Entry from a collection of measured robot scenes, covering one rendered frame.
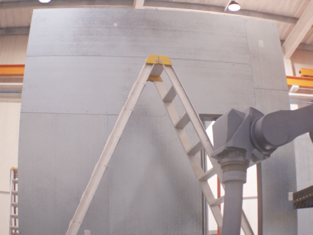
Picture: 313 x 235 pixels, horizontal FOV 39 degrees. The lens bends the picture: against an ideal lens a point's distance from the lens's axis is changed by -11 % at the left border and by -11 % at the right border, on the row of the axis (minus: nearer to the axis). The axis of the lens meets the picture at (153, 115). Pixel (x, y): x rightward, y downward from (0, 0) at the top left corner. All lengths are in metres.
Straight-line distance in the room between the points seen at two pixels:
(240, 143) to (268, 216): 1.46
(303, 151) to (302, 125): 5.35
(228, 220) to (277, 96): 2.02
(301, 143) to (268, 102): 4.04
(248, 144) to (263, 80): 1.73
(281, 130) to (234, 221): 0.66
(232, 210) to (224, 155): 0.38
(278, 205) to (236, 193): 1.45
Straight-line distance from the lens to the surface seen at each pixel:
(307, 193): 3.68
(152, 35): 4.55
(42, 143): 4.11
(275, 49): 4.88
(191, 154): 3.81
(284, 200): 4.37
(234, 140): 2.94
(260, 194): 4.30
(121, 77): 4.32
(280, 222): 4.33
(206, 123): 7.66
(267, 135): 2.95
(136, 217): 3.99
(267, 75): 4.69
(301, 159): 8.46
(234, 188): 2.94
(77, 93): 4.25
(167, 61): 3.66
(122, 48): 4.45
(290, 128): 3.09
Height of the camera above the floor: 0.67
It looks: 20 degrees up
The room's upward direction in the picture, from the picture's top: 1 degrees counter-clockwise
